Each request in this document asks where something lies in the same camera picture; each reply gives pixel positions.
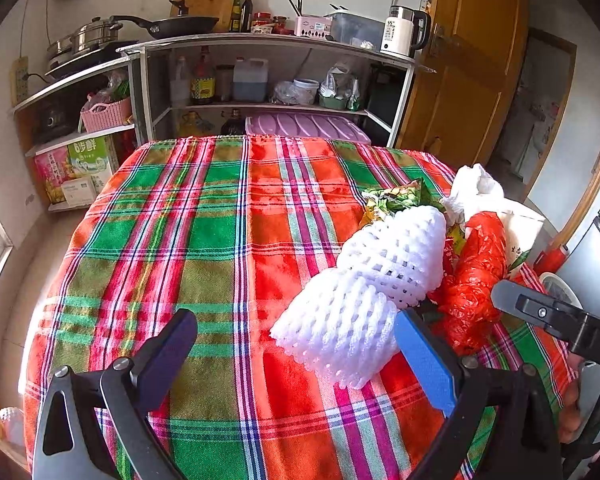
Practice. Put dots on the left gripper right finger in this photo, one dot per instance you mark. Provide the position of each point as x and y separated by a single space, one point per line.
523 442

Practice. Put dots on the soy sauce bottle yellow label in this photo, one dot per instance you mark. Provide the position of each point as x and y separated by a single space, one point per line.
202 84

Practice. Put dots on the purple lid storage bin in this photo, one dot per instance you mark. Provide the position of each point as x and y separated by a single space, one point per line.
297 125

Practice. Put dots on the pink utensil holder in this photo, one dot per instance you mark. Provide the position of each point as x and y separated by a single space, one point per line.
314 27

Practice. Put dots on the white foam net front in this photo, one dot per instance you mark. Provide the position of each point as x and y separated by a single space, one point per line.
339 327

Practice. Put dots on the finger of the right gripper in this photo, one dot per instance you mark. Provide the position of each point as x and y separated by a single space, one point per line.
552 315

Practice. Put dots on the right hand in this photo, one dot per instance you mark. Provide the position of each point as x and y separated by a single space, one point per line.
569 418

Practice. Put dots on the white plastic bag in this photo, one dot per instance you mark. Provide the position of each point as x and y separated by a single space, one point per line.
473 190

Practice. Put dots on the green milk carton box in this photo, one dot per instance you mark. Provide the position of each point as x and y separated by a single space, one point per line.
95 158

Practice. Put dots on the wooden door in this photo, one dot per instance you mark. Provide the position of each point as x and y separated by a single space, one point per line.
470 68

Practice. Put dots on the white bag-lined trash bin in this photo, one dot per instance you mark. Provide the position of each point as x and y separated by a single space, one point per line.
522 226

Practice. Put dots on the red bottle on floor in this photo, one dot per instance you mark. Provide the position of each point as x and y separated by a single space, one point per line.
550 259

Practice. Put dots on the metal kitchen shelf unit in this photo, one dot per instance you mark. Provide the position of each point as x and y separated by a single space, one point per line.
305 76

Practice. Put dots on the white foam net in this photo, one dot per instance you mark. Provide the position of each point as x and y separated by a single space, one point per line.
401 255
339 327

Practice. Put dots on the clear plastic storage box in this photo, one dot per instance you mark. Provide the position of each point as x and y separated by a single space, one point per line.
356 30

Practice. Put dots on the black frying pan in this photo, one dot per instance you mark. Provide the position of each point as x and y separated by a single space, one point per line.
185 25

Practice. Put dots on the dark liquid plastic jug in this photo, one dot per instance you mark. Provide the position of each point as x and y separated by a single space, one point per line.
250 79

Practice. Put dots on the green snack wrapper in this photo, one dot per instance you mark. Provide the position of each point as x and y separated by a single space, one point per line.
383 203

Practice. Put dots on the red plastic bag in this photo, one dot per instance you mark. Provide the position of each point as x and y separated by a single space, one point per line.
468 315

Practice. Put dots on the white electric kettle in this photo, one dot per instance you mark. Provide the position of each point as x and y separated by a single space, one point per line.
406 31

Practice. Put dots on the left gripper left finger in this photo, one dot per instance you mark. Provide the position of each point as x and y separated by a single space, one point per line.
69 442

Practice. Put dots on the pink woven basket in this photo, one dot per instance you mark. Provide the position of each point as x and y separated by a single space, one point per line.
98 115

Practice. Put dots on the plaid tablecloth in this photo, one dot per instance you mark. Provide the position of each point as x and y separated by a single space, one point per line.
231 229

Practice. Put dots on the steel steamer pot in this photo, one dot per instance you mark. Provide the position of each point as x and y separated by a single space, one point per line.
96 32

